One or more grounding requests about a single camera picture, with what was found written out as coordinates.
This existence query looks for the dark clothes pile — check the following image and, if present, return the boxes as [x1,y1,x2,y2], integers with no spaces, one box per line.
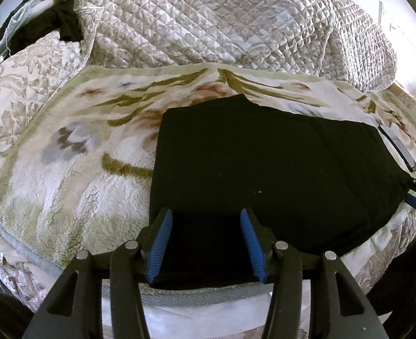
[0,0,83,60]

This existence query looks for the fleece floral blanket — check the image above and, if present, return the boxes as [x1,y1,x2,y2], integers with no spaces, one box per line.
[0,64,416,310]

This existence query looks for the black pants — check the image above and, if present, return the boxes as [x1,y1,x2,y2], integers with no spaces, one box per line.
[150,95,411,290]

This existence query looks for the dark grey phone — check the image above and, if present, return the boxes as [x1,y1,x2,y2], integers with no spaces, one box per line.
[378,125,416,172]

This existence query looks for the quilted beige floral bedspread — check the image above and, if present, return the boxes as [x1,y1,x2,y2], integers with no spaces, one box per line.
[0,0,416,339]

